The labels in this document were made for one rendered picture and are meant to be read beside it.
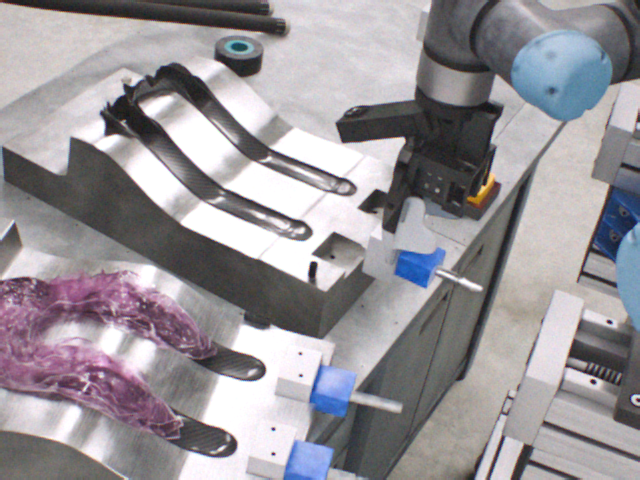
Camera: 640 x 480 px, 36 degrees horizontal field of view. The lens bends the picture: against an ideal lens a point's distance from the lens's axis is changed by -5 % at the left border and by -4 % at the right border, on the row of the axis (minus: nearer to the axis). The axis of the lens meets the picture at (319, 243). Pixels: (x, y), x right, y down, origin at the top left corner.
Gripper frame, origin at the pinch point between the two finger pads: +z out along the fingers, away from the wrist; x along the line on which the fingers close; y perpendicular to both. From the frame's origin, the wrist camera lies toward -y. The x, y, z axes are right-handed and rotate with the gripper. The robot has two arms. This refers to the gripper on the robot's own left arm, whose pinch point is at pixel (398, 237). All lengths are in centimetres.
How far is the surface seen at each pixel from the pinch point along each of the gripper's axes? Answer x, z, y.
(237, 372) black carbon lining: -18.8, 10.1, -7.8
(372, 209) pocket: 13.4, 8.8, -8.4
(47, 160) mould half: -4.0, 9.0, -47.4
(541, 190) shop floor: 159, 95, -12
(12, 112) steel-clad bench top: 8, 15, -65
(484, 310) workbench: 75, 72, -2
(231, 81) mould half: 18.5, 2.5, -33.8
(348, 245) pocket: 3.4, 7.1, -6.8
